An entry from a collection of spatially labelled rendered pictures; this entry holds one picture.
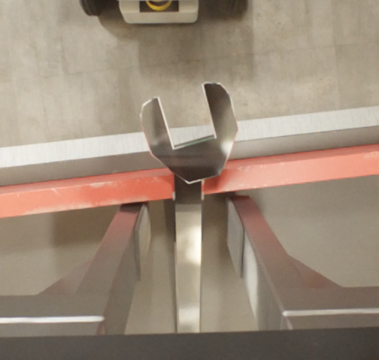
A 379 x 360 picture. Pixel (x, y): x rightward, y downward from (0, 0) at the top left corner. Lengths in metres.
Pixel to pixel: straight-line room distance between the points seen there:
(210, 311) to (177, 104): 0.95
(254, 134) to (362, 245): 0.11
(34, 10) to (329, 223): 1.26
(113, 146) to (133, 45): 0.96
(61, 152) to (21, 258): 0.08
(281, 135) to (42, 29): 1.15
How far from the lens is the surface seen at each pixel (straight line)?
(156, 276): 0.20
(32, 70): 1.26
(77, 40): 1.23
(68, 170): 0.23
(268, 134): 0.23
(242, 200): 0.15
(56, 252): 0.21
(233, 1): 1.09
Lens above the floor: 1.08
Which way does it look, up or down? 86 degrees down
